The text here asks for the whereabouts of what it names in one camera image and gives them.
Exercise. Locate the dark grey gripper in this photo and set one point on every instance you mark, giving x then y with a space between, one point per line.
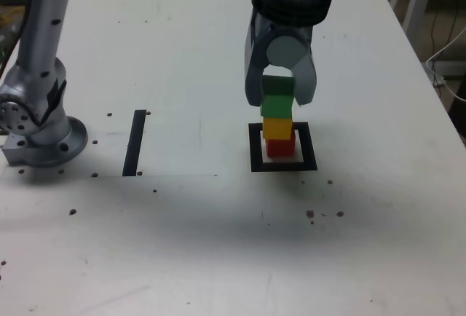
295 31

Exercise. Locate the green cube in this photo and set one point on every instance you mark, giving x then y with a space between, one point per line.
276 105

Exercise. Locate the yellow cube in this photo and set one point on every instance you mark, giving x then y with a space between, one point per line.
276 129

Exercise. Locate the red cube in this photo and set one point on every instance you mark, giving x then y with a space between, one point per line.
279 148

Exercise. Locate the black tape square outline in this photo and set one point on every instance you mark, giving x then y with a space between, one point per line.
309 148

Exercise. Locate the black tape strip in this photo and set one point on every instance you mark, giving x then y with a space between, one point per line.
134 141

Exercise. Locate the white frame legs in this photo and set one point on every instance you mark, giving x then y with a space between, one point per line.
418 3

